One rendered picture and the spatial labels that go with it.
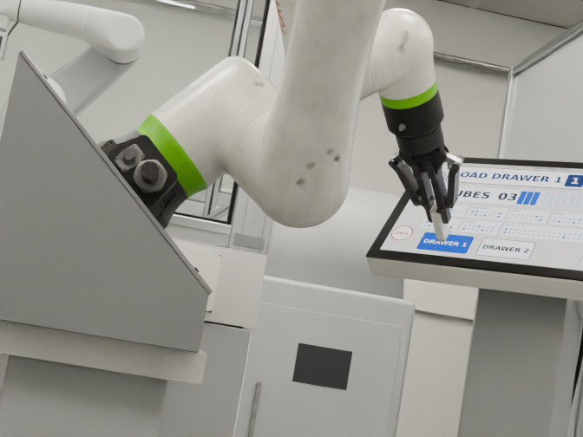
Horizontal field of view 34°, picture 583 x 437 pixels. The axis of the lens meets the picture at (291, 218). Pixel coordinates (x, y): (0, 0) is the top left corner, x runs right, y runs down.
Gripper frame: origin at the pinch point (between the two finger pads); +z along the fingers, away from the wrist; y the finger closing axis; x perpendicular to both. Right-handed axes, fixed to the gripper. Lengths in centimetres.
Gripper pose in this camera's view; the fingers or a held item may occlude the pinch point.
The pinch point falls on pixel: (440, 221)
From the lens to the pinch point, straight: 165.5
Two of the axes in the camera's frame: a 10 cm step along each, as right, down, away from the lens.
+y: -8.5, -0.8, 5.2
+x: -4.5, 6.3, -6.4
